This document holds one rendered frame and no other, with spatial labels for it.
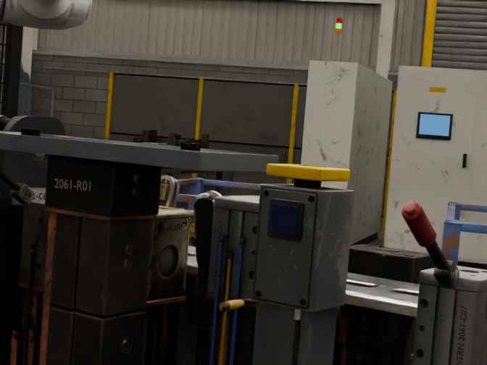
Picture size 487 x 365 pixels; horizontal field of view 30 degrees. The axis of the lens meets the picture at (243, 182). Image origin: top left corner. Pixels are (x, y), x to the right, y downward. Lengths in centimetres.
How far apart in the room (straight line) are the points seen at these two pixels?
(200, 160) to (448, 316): 30
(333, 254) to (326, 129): 850
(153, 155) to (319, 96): 850
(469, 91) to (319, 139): 155
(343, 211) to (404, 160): 841
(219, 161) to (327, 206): 12
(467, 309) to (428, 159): 833
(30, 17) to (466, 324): 106
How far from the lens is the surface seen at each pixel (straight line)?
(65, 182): 101
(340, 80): 934
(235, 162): 90
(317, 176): 83
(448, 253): 319
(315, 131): 937
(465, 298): 95
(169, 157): 88
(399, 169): 927
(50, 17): 172
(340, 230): 86
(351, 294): 113
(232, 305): 99
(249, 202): 105
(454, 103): 926
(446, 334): 96
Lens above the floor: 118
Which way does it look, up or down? 3 degrees down
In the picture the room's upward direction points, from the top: 4 degrees clockwise
